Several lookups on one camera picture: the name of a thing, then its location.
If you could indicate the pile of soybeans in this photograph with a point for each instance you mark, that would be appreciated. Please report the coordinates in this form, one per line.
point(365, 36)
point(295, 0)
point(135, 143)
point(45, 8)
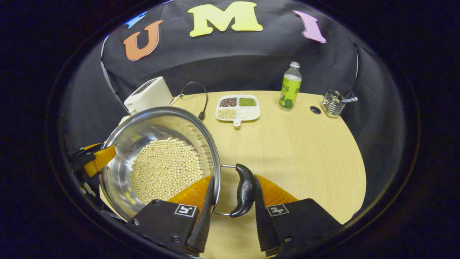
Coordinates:
point(165, 169)

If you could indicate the white toaster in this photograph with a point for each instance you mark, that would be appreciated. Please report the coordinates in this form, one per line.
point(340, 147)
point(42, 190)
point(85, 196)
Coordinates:
point(151, 95)

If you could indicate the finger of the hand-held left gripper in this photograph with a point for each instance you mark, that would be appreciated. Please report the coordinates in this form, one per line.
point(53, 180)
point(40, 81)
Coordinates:
point(102, 158)

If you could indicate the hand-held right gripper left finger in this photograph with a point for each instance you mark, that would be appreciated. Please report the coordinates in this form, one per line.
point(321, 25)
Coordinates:
point(205, 223)

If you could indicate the green label drink bottle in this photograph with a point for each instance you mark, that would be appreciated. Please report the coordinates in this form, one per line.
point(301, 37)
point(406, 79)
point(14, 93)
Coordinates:
point(289, 90)

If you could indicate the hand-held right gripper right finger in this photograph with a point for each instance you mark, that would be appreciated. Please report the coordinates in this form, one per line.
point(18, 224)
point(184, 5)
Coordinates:
point(261, 223)

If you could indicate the metal utensil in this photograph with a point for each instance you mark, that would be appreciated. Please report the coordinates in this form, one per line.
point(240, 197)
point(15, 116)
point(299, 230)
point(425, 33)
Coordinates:
point(350, 99)

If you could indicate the white divided dish with beans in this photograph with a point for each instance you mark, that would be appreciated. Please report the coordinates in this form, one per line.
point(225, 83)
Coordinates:
point(238, 108)

